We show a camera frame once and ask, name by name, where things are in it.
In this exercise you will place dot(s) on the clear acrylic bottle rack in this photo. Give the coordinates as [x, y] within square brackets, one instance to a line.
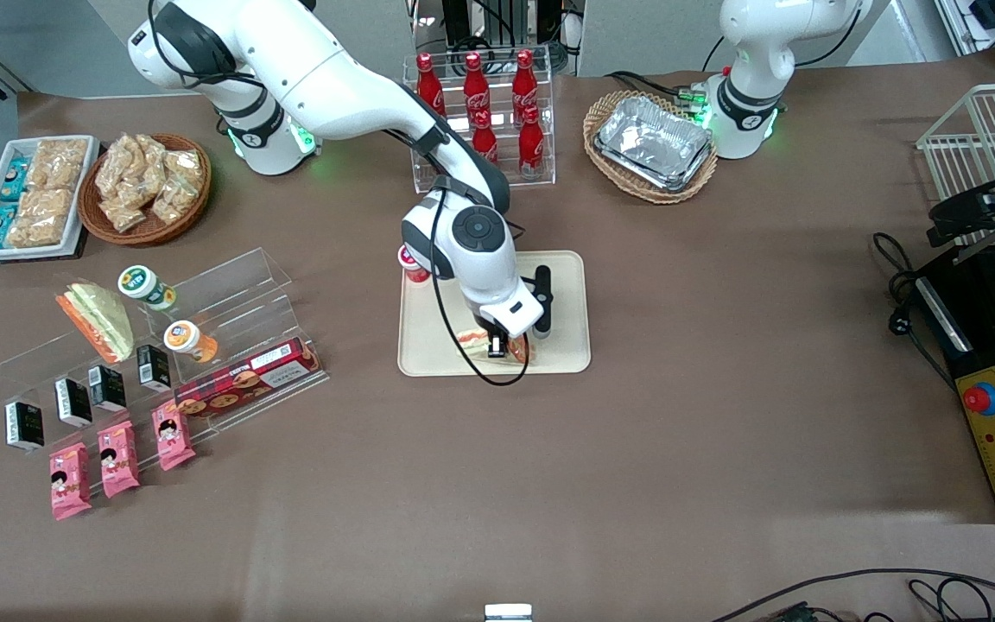
[510, 183]

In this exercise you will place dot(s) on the orange small cup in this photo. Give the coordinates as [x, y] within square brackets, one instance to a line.
[186, 339]

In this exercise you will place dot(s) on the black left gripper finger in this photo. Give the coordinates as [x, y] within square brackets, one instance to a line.
[962, 226]

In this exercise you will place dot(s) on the aluminium foil tray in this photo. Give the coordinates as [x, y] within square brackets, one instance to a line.
[653, 138]
[679, 184]

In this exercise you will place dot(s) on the small white device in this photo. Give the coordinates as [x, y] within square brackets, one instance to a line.
[508, 613]

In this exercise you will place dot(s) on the red cola bottle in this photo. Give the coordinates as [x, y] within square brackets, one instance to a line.
[487, 142]
[428, 82]
[531, 147]
[476, 86]
[525, 82]

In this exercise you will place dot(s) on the grey metal frame rack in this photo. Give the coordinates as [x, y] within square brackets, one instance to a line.
[994, 13]

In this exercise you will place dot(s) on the pink snack packet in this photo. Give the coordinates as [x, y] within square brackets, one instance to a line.
[70, 482]
[173, 439]
[118, 460]

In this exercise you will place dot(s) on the red emergency stop button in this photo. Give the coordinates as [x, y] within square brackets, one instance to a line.
[981, 397]

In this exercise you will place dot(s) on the red-brown cookie box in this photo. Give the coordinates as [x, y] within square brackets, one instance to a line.
[243, 380]

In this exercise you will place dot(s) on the black equipment stand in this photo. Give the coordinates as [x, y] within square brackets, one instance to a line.
[463, 22]

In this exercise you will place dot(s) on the clear bag beige snacks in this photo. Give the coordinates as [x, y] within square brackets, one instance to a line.
[174, 200]
[185, 166]
[123, 214]
[117, 164]
[154, 168]

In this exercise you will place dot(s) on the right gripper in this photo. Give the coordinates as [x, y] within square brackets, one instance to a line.
[494, 335]

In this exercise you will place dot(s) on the green-lid small cup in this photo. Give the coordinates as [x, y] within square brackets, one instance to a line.
[142, 285]

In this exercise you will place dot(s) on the beige cracker pack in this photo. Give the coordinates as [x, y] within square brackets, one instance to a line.
[57, 164]
[40, 218]

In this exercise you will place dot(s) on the cream plastic tray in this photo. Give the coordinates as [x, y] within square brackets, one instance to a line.
[428, 345]

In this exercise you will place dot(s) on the red-lid small cup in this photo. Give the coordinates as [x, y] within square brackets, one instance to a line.
[413, 275]

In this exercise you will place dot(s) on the teal snack packet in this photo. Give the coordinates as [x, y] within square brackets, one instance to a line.
[2, 225]
[14, 180]

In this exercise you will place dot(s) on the long sandwich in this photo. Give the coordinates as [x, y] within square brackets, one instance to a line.
[519, 350]

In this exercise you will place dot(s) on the triangular wrapped sandwich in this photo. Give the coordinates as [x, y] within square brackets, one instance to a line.
[104, 320]

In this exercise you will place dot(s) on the small black carton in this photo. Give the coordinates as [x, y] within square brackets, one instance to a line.
[73, 403]
[24, 427]
[107, 389]
[154, 367]

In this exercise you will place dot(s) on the clear acrylic stepped display stand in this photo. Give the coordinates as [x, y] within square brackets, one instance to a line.
[238, 285]

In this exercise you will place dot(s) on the light oval wicker basket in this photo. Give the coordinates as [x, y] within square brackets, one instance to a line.
[610, 186]

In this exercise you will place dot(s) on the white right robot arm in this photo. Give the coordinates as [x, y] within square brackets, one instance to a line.
[333, 78]

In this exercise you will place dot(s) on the black sealing machine yellow panel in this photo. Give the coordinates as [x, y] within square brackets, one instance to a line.
[981, 345]

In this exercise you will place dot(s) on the brown round wicker basket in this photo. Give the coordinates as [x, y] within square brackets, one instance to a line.
[148, 233]

